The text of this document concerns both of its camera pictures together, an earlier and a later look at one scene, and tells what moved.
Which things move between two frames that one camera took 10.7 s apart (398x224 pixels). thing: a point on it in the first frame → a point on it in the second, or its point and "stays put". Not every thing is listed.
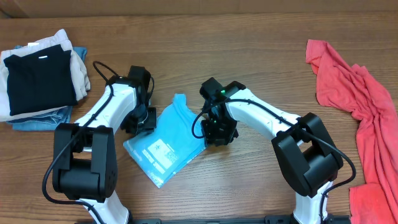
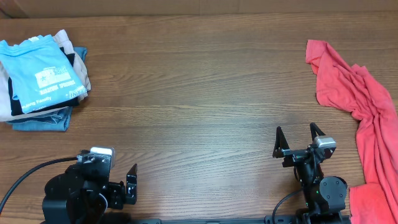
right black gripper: [214, 140] → [295, 155]
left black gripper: [149, 125] → [119, 196]
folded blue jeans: [58, 121] stays put
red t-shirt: [354, 89] stays put
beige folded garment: [81, 78] stays put
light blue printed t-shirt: [179, 135] → [40, 73]
